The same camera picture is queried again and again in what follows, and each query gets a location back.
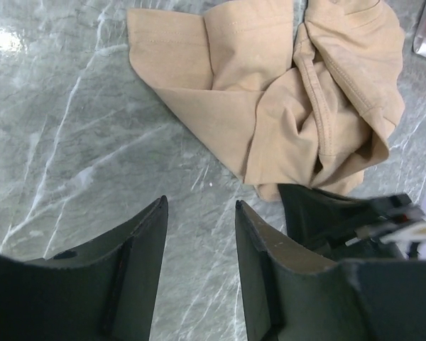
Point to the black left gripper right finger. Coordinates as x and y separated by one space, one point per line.
292 293

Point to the folded white shirt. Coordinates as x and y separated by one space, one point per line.
419 42

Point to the beige t shirt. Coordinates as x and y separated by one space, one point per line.
312 104

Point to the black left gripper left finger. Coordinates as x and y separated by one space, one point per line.
104 289

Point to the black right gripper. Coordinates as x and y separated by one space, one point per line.
339 227

